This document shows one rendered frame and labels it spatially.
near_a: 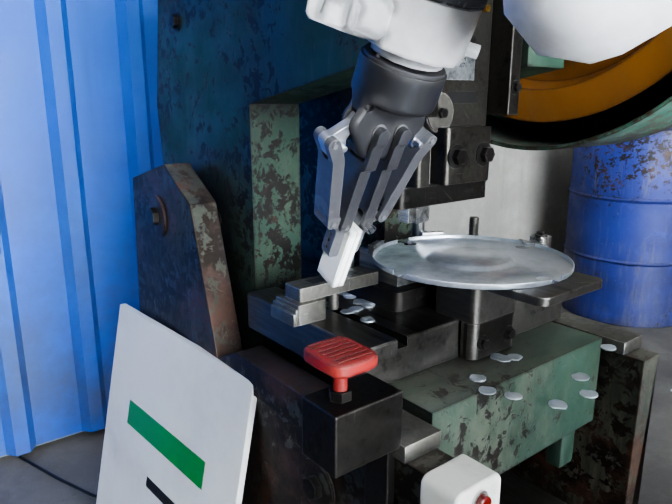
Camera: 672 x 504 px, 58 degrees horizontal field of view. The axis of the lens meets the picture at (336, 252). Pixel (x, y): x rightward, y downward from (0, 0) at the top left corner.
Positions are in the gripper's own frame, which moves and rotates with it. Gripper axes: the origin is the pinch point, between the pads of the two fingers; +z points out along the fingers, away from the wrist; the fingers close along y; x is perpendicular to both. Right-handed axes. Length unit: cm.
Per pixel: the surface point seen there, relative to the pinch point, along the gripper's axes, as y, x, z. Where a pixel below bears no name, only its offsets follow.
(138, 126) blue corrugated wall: 28, 122, 51
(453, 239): 41.0, 15.6, 16.3
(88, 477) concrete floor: 1, 64, 127
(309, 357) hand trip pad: -2.9, -3.8, 10.5
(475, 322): 28.7, -1.8, 16.3
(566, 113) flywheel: 66, 22, -4
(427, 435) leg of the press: 10.1, -13.1, 18.5
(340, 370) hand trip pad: -2.2, -7.8, 8.6
